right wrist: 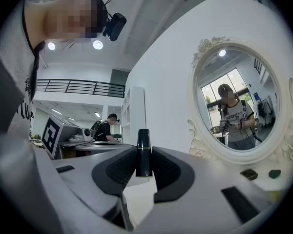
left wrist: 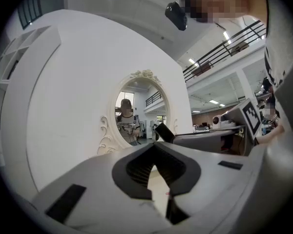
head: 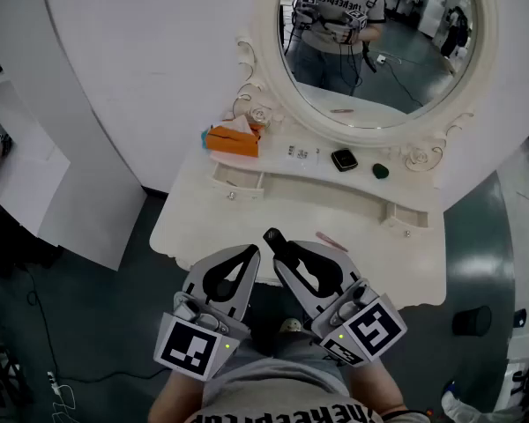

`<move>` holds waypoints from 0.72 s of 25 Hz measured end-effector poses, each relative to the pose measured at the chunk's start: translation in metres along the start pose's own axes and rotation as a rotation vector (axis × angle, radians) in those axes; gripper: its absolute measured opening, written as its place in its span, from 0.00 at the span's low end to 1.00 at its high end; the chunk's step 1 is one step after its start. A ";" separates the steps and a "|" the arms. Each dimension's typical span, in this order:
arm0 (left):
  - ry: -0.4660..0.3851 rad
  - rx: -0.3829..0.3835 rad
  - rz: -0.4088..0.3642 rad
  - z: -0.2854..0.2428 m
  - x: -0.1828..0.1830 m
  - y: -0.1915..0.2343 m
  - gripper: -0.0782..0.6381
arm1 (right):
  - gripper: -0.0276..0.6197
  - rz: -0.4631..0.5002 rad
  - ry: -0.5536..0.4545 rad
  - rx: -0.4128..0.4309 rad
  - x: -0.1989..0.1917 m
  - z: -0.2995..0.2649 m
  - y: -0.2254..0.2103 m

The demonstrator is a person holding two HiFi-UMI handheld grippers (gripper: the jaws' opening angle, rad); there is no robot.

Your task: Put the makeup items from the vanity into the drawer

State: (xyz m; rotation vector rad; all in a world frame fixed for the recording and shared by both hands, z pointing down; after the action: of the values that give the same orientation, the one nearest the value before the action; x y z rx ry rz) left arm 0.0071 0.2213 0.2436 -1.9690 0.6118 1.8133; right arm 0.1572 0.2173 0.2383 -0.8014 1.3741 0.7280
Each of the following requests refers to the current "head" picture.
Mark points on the person's right forearm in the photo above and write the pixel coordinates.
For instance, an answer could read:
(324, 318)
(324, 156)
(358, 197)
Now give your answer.
(377, 386)

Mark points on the orange tissue box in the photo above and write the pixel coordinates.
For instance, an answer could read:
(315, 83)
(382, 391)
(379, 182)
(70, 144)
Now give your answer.
(231, 144)

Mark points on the person's blue jeans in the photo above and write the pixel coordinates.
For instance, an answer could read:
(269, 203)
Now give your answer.
(286, 346)

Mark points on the white partition cabinet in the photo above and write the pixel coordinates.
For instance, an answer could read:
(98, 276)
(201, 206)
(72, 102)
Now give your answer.
(70, 201)

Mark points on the person's left forearm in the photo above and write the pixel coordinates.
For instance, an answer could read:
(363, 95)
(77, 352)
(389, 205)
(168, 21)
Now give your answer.
(176, 397)

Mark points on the black square compact case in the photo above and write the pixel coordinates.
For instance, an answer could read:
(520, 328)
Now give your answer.
(344, 160)

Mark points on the clear plastic packet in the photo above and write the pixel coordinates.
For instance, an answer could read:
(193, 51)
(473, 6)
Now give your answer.
(297, 153)

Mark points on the pink stick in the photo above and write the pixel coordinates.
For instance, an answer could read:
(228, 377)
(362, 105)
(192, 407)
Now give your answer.
(330, 241)

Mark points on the person's light shoe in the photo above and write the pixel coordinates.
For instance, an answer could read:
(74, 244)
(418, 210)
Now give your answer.
(289, 325)

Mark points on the oval mirror with white frame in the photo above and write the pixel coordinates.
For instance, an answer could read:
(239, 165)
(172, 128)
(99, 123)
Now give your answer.
(269, 60)

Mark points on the black waste bin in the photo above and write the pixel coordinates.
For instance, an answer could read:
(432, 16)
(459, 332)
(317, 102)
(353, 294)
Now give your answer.
(471, 321)

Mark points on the small dark green object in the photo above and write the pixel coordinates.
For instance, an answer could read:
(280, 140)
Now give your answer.
(380, 171)

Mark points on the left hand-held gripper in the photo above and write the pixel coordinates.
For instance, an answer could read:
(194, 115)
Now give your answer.
(189, 351)

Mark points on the small dark floor stand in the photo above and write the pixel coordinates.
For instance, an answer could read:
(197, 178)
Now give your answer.
(519, 317)

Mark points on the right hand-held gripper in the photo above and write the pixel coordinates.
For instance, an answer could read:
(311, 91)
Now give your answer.
(372, 328)

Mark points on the white power strip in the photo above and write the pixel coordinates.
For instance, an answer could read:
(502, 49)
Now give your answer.
(54, 382)

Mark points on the white dressing table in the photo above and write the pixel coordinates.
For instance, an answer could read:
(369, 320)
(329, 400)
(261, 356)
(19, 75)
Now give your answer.
(229, 229)

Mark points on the person's grey shirt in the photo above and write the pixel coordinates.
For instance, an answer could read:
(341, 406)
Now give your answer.
(282, 395)

